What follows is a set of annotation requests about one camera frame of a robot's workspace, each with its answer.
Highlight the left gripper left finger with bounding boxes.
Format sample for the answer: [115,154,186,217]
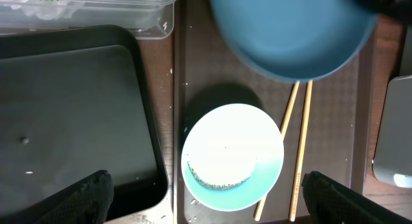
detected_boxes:
[1,170,114,224]

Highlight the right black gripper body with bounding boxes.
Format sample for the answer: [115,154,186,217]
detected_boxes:
[353,0,411,21]

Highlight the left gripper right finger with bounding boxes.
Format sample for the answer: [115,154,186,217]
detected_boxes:
[302,171,411,224]

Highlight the dark blue plate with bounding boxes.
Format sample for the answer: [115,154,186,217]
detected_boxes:
[209,0,377,82]

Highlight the light blue small bowl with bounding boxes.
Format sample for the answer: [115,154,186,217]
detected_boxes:
[181,104,285,212]

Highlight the white tissue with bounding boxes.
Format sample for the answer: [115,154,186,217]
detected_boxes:
[10,1,73,21]

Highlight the grey dishwasher rack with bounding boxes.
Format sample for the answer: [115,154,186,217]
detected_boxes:
[373,26,411,189]

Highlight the dark brown serving tray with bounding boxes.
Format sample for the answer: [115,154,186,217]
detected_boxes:
[173,0,375,223]

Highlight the black plastic bin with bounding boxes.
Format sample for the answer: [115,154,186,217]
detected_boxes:
[1,25,169,220]

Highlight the pile of rice grains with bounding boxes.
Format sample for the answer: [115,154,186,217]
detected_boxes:
[187,145,257,191]

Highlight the clear plastic bin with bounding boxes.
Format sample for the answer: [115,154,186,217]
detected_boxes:
[1,0,177,40]

